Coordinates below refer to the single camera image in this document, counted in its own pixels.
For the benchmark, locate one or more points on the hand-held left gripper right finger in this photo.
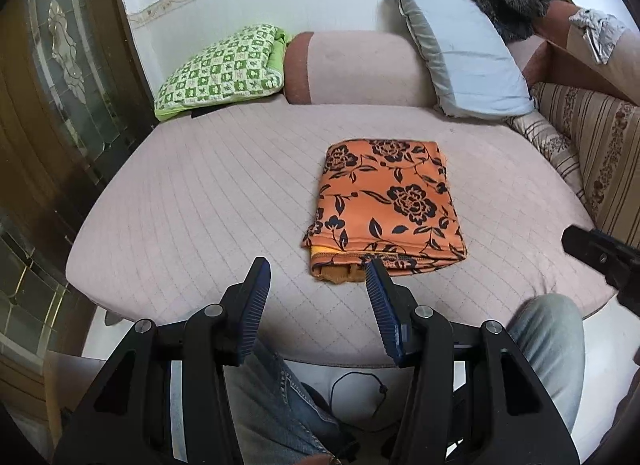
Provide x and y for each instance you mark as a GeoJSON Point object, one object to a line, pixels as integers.
{"type": "Point", "coordinates": [385, 315]}

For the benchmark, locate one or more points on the pink quilted mattress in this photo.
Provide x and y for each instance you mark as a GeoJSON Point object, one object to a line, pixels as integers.
{"type": "Point", "coordinates": [200, 205]}

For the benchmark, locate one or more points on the person's left leg in jeans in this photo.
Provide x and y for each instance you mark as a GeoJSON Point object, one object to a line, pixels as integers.
{"type": "Point", "coordinates": [270, 405]}

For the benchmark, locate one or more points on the green checked pillow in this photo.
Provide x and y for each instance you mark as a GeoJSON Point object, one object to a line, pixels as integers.
{"type": "Point", "coordinates": [220, 70]}

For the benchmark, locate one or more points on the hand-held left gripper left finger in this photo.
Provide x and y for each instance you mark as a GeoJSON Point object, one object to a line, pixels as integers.
{"type": "Point", "coordinates": [250, 315]}

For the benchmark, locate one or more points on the striped floral pillow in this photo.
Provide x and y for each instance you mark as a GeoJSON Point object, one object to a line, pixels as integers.
{"type": "Point", "coordinates": [545, 145]}

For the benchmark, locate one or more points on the person's leg in jeans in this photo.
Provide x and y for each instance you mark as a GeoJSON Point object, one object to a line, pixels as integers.
{"type": "Point", "coordinates": [545, 345]}
{"type": "Point", "coordinates": [270, 405]}

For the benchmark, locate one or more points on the dark fur garment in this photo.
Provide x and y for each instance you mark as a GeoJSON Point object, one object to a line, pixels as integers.
{"type": "Point", "coordinates": [510, 5]}

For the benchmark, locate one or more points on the grey crumpled cloth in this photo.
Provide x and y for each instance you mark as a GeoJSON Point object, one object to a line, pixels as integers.
{"type": "Point", "coordinates": [600, 32]}

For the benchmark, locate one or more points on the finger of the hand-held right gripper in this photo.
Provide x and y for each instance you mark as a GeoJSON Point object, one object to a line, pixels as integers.
{"type": "Point", "coordinates": [600, 257]}

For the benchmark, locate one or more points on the orange floral shirt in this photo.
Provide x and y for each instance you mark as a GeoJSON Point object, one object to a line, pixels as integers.
{"type": "Point", "coordinates": [390, 195]}

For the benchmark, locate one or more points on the pink brown folded quilt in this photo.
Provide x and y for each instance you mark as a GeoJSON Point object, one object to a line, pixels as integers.
{"type": "Point", "coordinates": [565, 70]}

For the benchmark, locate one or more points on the person's right leg in jeans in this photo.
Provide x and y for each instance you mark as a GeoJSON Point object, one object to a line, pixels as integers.
{"type": "Point", "coordinates": [545, 345]}

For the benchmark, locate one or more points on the striped floral cushion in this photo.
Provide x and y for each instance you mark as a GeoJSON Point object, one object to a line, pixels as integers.
{"type": "Point", "coordinates": [610, 145]}

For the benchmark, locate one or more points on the wooden door with glass panel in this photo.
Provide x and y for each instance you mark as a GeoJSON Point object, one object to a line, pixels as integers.
{"type": "Point", "coordinates": [60, 95]}

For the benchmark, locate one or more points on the light blue pillow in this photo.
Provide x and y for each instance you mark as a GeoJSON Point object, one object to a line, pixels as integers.
{"type": "Point", "coordinates": [470, 55]}

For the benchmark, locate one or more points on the pink bolster cushion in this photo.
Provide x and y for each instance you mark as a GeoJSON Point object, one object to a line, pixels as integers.
{"type": "Point", "coordinates": [360, 70]}

